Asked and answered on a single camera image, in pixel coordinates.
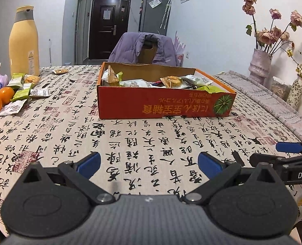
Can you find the round biscuit snack packet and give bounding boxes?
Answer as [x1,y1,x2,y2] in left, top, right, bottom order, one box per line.
[160,75,183,89]

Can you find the purple padded jacket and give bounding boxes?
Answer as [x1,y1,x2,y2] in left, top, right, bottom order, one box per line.
[107,32,181,67]

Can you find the red cardboard box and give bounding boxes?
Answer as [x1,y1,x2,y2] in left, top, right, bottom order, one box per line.
[96,62,237,119]

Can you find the orange biscuit snack packet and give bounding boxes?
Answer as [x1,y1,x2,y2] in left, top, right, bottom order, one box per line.
[24,75,41,84]

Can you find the pink ribbed vase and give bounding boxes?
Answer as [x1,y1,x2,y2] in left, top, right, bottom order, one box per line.
[248,48,272,85]

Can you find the brown chair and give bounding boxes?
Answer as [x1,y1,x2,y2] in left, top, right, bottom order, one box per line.
[136,34,158,64]

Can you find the yellow bottle with grey cap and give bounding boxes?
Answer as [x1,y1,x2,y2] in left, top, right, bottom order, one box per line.
[8,5,41,76]

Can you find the grey quilted cover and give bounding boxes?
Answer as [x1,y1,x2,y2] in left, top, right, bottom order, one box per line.
[215,72,302,133]

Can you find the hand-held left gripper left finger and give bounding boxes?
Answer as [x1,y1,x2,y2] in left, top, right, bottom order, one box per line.
[22,151,116,205]

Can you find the glass jar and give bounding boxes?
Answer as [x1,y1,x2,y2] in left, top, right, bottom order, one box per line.
[271,76,292,100]

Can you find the grey and white snack packet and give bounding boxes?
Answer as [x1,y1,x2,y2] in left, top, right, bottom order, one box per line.
[180,75,214,87]

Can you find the pink folding rack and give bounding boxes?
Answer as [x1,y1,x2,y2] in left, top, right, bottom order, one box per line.
[175,31,186,65]

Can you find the speckled vase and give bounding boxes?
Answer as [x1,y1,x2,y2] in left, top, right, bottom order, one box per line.
[286,78,302,110]

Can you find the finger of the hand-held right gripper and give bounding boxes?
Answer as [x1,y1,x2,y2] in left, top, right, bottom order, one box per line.
[276,140,302,156]
[249,153,302,168]

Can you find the calligraphy printed tablecloth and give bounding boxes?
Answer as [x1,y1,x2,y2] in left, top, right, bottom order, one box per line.
[0,65,302,243]

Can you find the grey refrigerator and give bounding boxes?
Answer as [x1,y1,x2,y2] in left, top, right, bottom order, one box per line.
[138,0,170,36]

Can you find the folded umbrella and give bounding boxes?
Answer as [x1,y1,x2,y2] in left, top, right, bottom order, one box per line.
[160,0,172,30]

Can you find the dark brown door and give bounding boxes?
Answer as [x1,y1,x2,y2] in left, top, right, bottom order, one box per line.
[88,0,129,60]

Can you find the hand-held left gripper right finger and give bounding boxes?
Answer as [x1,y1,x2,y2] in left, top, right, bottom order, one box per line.
[183,152,277,205]

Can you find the dried pink roses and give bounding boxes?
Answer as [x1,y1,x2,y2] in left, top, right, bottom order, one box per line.
[242,0,302,54]

